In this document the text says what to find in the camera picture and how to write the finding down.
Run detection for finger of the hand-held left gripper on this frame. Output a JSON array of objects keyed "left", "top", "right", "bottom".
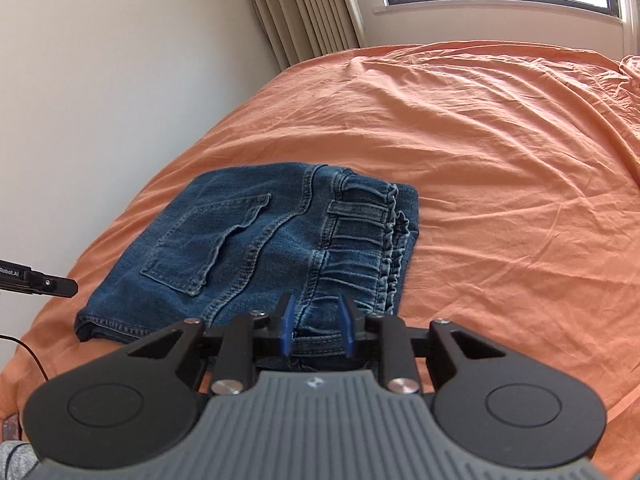
[{"left": 30, "top": 271, "right": 79, "bottom": 298}]

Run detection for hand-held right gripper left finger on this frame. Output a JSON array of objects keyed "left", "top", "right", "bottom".
[{"left": 126, "top": 294, "right": 297, "bottom": 397}]

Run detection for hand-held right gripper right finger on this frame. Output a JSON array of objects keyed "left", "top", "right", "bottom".
[{"left": 337, "top": 294, "right": 507, "bottom": 396}]

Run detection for blue denim pants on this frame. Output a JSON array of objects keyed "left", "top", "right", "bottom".
[{"left": 75, "top": 161, "right": 421, "bottom": 374}]

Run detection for person's grey clothing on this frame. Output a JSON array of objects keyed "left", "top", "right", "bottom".
[{"left": 0, "top": 439, "right": 40, "bottom": 480}]

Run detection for orange bed sheet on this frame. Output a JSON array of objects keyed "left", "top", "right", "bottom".
[{"left": 0, "top": 40, "right": 640, "bottom": 480}]

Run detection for beige pleated curtain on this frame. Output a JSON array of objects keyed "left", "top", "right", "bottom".
[{"left": 239, "top": 0, "right": 375, "bottom": 70}]

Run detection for black cable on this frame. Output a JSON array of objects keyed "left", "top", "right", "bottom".
[{"left": 0, "top": 334, "right": 50, "bottom": 382}]

